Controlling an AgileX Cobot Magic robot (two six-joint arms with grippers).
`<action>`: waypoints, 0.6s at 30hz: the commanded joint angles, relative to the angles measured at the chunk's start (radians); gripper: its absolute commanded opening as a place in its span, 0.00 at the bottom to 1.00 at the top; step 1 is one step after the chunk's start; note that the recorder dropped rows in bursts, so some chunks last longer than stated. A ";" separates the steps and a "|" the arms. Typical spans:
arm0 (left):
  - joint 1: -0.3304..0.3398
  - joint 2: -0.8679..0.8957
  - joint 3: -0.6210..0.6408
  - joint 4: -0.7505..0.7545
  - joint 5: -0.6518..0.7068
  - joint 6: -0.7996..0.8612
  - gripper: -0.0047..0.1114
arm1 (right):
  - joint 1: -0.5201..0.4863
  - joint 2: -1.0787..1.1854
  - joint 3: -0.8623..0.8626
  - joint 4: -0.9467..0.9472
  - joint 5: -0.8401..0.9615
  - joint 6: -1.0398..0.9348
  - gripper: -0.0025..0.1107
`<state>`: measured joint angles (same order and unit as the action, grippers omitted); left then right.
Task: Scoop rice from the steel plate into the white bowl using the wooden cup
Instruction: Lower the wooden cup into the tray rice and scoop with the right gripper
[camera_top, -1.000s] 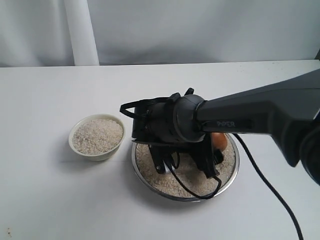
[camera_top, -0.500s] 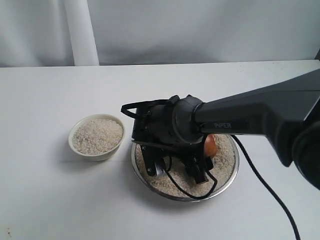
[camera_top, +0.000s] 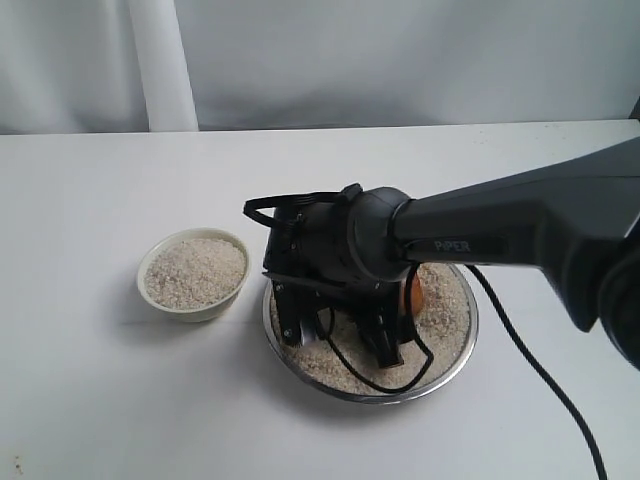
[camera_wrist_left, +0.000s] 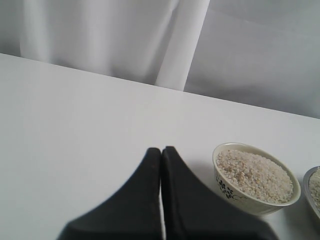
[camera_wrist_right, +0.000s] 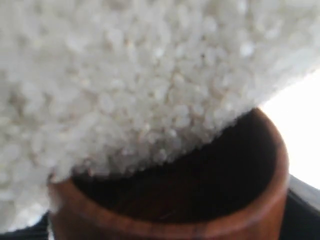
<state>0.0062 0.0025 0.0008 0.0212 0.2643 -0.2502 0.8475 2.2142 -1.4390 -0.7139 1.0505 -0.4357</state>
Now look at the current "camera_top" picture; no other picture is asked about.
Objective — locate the round steel rice tray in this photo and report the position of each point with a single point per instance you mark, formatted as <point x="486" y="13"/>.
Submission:
<point x="448" y="325"/>

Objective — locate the brown wooden cup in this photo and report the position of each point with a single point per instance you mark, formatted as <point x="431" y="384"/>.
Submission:
<point x="411" y="296"/>

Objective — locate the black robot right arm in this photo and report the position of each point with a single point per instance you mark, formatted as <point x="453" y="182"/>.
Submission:
<point x="576" y="221"/>

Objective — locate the small cream bowl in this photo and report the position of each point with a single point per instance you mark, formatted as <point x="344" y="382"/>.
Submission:
<point x="195" y="275"/>

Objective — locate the white backdrop curtain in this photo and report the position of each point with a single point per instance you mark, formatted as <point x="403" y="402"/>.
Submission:
<point x="170" y="66"/>

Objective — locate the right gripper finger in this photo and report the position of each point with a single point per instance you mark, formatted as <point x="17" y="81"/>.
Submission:
<point x="298" y="310"/>
<point x="383" y="330"/>

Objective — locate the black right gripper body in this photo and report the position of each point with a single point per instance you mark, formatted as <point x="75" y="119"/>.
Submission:
<point x="333" y="250"/>

